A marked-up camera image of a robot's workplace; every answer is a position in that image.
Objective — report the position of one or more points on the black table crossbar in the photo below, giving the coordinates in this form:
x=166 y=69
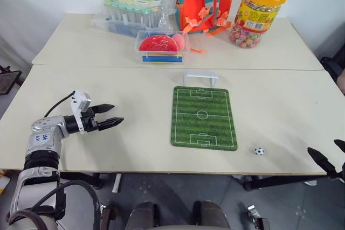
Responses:
x=283 y=181

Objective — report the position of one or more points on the small white goal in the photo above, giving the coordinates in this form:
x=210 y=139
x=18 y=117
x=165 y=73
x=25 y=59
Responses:
x=200 y=73

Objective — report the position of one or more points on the green soccer field mat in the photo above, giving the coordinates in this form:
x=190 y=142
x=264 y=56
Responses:
x=203 y=130

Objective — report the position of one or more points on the white table leg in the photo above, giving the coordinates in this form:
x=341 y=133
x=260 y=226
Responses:
x=116 y=182

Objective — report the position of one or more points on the clear plastic toy box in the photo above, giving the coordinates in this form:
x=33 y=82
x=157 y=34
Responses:
x=161 y=57

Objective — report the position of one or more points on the metal clamp bracket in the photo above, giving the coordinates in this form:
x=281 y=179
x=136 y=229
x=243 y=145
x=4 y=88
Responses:
x=257 y=217

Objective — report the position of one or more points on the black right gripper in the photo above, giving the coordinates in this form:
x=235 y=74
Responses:
x=343 y=173

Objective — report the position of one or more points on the test tube rack in bag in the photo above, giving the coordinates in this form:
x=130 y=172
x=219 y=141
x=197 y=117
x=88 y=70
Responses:
x=129 y=12

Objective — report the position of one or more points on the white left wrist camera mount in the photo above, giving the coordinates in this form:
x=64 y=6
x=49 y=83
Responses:
x=79 y=100

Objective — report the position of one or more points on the candy jar with yellow lid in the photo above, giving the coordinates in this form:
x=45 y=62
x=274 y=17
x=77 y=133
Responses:
x=256 y=17

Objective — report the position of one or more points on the blue yellow flat toy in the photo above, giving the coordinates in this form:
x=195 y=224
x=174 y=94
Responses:
x=161 y=59

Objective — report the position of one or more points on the brown rusty bracket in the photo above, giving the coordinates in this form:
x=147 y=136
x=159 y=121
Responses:
x=107 y=217

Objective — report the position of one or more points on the dark rounded shape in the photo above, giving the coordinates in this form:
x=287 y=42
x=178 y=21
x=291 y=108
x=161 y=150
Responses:
x=211 y=214
x=144 y=214

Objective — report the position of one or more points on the red watermelon slice toy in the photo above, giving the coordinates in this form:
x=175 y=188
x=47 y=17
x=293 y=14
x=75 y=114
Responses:
x=159 y=44

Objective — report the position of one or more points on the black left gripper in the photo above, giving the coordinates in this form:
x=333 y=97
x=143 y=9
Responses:
x=89 y=123

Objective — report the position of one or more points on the black stand with mesh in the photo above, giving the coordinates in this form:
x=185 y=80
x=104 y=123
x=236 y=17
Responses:
x=9 y=80

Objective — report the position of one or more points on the small soccer ball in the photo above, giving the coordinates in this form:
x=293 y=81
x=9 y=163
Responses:
x=259 y=151

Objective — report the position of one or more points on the black chair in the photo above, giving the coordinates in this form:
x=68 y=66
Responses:
x=332 y=68

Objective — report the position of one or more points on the orange teal backpack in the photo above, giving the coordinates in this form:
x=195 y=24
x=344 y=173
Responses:
x=199 y=1

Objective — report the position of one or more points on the pink round toy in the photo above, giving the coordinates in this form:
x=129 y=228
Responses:
x=179 y=40

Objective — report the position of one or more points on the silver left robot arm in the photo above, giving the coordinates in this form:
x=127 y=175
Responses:
x=44 y=138

